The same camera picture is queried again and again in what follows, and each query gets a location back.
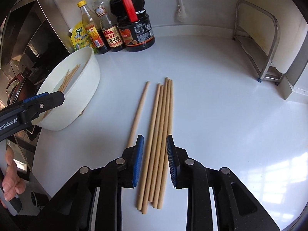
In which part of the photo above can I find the wooden chopstick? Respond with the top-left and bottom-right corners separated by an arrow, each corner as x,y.
141,85 -> 164,214
59,70 -> 69,92
65,65 -> 79,89
43,64 -> 82,118
148,77 -> 169,202
157,79 -> 174,209
137,84 -> 161,211
127,81 -> 150,148
152,78 -> 170,208

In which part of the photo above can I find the person's left hand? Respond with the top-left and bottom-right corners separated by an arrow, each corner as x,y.
2,145 -> 26,202

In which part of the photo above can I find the red pot with lid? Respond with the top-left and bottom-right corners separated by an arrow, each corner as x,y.
6,73 -> 37,105

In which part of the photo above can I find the round white tray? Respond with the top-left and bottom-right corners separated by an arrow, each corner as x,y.
32,47 -> 101,131

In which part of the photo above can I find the yellow seasoning pouch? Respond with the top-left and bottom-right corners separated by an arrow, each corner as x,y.
69,21 -> 98,54

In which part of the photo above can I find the yellow-cap vinegar bottle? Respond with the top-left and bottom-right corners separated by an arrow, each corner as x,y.
77,0 -> 110,54

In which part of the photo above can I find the yellow-cap soy sauce bottle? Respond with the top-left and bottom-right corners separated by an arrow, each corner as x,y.
92,0 -> 125,52

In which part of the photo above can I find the steel cutting board rack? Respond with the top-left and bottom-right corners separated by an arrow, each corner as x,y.
232,0 -> 283,85

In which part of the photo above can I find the large dark soy sauce jug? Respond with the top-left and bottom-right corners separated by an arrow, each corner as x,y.
110,0 -> 155,52

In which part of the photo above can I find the white hanging brush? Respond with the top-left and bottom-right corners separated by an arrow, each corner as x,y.
176,0 -> 187,23

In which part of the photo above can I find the white cutting board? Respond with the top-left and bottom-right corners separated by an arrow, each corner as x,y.
240,0 -> 308,75

